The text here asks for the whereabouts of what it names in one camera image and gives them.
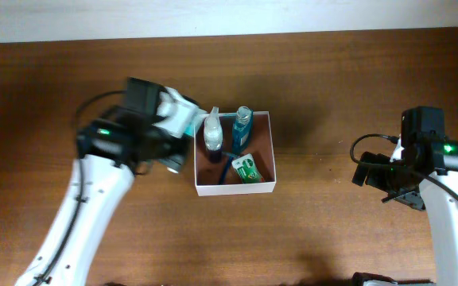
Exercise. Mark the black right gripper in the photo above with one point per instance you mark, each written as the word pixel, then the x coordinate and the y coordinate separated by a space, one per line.
pixel 374 177

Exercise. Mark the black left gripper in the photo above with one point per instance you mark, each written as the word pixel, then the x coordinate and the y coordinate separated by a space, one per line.
pixel 175 150

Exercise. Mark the clear spray bottle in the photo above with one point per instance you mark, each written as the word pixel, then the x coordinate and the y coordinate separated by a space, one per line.
pixel 213 136

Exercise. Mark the blue disposable razor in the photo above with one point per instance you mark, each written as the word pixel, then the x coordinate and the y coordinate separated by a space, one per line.
pixel 230 157

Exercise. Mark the blue mouthwash bottle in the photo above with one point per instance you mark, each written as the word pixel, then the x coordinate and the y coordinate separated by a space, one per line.
pixel 241 129

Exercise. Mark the green Dettol soap pack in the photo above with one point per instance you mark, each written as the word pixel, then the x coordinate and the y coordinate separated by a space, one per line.
pixel 246 168

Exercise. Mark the teal toothpaste tube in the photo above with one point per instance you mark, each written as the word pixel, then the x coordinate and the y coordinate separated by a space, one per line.
pixel 191 127

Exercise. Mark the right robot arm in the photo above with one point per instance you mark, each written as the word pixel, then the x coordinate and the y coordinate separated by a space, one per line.
pixel 421 173

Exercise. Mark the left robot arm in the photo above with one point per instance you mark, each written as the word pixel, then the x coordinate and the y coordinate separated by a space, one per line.
pixel 150 124

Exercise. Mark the white cardboard box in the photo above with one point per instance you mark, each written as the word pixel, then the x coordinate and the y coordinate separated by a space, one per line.
pixel 206 174

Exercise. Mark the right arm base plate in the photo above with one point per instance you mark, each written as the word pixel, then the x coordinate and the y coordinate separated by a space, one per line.
pixel 371 279

